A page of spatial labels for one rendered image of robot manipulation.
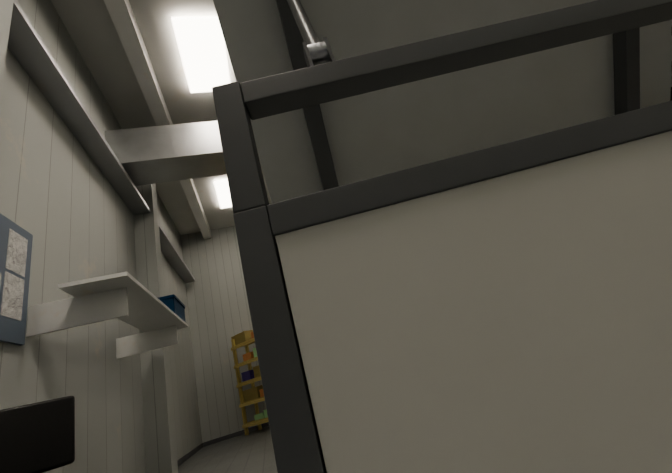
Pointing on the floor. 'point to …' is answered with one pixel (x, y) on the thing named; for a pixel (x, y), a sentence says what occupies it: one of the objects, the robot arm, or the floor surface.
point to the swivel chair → (37, 436)
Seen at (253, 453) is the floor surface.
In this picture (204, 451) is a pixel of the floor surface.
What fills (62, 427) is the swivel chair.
